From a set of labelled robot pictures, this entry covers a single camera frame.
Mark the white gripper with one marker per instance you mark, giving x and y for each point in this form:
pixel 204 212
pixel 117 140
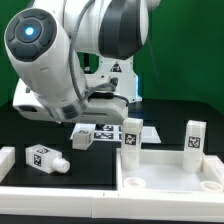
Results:
pixel 99 111

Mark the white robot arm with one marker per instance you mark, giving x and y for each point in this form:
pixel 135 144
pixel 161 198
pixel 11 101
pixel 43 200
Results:
pixel 42 43

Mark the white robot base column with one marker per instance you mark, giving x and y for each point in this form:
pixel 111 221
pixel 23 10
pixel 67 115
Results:
pixel 123 76

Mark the white marker sheet with tags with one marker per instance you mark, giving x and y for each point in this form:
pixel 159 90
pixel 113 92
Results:
pixel 114 133

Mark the white left fence bar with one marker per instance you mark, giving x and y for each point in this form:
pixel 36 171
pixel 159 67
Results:
pixel 7 160

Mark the white fence bar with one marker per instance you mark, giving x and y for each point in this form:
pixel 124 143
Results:
pixel 7 160
pixel 140 205

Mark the white front fence bar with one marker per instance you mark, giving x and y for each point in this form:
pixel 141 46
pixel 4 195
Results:
pixel 140 205

